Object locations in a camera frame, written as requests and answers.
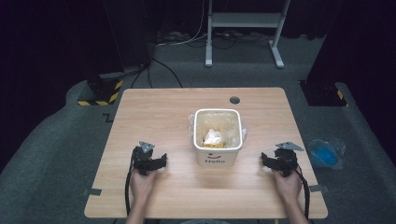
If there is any person's right hand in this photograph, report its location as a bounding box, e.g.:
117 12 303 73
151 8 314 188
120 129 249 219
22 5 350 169
272 169 304 203

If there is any black curtain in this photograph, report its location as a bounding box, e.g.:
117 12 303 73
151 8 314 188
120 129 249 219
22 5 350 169
289 0 396 162
0 0 157 175

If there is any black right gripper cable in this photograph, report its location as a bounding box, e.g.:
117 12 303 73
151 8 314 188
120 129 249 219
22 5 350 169
290 162 312 220

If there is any white plastic trash bin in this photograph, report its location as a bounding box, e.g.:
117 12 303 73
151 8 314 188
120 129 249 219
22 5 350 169
194 145 243 168

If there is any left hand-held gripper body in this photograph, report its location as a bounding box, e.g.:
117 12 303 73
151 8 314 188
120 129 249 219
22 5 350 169
132 140 156 176

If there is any crumpled white paper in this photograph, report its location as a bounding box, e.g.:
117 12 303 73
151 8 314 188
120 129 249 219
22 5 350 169
203 128 225 146

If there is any grey tape piece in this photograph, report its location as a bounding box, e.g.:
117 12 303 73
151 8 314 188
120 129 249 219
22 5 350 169
81 187 103 197
308 184 331 193

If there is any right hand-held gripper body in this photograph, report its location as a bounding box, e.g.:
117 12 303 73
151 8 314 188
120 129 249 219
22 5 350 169
273 141 305 178

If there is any yellow-black striped box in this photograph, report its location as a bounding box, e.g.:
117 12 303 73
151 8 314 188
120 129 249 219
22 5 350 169
77 72 125 107

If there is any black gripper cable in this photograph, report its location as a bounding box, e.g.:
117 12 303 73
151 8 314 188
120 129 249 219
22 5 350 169
123 150 135 217
290 162 312 220

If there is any black floor cable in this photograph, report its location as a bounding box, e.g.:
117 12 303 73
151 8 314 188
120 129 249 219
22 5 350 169
130 57 184 90

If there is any person's grey clothing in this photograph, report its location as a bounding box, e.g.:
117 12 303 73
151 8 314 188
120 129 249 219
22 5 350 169
179 218 232 224

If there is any yellow packet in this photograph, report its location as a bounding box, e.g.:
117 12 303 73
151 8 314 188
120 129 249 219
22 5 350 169
202 141 226 149

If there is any blue plastic bag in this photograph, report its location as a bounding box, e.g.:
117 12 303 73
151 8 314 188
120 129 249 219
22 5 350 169
305 137 347 172

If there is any black stand base striped tape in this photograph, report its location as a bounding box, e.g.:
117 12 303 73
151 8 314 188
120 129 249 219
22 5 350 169
299 79 348 107

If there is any person's left hand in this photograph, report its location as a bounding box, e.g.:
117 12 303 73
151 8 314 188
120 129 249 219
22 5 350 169
129 168 159 203

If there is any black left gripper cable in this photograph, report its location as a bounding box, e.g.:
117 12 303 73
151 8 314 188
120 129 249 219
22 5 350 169
123 150 135 217

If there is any white floor cable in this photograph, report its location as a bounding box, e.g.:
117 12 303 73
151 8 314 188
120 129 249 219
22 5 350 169
154 0 209 49

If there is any white metal stand frame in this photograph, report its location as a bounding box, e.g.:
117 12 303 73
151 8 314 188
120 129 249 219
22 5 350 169
204 0 292 70

